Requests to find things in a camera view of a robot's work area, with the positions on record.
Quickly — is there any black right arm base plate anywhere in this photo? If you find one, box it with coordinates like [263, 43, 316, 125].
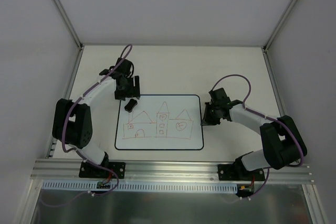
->
[217, 164, 266, 182]

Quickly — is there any white whiteboard black frame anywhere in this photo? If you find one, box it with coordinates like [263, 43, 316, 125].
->
[114, 94, 204, 151]

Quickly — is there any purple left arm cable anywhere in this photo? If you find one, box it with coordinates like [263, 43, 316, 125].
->
[61, 44, 133, 154]

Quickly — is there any white slotted cable duct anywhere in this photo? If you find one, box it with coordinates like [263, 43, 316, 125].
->
[41, 180, 238, 194]

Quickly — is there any aluminium corner post left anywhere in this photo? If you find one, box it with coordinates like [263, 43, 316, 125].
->
[52, 0, 83, 50]

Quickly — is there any aluminium mounting rail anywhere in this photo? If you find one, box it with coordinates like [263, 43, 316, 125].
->
[30, 158, 315, 185]

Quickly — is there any green whiteboard eraser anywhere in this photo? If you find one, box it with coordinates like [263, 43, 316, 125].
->
[124, 99, 138, 113]

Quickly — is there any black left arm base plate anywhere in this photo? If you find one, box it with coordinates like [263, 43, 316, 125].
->
[79, 162, 126, 179]

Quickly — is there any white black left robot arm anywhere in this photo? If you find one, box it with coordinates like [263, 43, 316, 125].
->
[52, 58, 141, 177]

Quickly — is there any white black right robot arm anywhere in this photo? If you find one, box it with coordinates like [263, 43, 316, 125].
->
[201, 88, 308, 181]

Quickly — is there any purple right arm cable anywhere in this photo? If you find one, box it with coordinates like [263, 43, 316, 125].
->
[211, 74, 305, 167]

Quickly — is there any aluminium corner post right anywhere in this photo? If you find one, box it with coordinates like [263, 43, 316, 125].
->
[263, 0, 299, 52]

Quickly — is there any aluminium corner post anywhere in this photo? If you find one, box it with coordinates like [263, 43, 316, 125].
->
[52, 0, 83, 50]
[263, 0, 299, 52]

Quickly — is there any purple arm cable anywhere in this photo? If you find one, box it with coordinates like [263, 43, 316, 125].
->
[211, 74, 305, 167]
[61, 44, 133, 154]

